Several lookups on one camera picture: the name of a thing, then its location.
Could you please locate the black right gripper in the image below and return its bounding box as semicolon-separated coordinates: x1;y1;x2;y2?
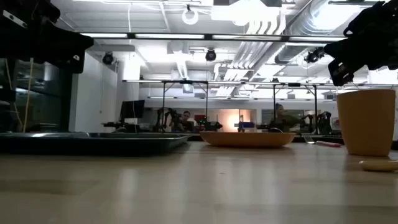
323;0;398;87

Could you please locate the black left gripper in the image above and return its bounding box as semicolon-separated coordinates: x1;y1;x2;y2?
0;0;94;74

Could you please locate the orange cup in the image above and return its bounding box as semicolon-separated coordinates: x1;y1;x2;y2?
336;89;397;157

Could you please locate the fork with pink handle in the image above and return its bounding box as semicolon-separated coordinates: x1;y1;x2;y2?
303;136;343;148

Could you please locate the spoon with cream handle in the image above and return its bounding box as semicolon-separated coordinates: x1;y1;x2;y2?
358;159;398;172

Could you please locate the orange plate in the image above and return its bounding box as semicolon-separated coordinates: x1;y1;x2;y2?
199;131;297;148

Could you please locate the dark green tray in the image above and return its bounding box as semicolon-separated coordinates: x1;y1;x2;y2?
0;131;190;156

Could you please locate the black monitor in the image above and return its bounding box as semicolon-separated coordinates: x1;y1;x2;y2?
120;100;146;119

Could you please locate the person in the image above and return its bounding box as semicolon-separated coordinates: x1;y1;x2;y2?
267;103;301;133
177;110;195;133

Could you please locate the black overhead light bar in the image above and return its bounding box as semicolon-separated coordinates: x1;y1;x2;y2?
79;32;348;43

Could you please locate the background robot with green lights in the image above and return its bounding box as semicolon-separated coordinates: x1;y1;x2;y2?
196;116;223;131

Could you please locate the black background rig frame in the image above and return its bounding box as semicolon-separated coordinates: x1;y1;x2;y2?
272;83;318;134
161;80;209;125

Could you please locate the yellow cable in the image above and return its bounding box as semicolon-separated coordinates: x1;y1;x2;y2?
4;57;34;133

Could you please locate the black table frame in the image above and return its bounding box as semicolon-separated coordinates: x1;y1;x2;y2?
186;133;398;151

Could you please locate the white cable coil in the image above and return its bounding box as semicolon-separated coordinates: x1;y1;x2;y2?
182;4;199;26

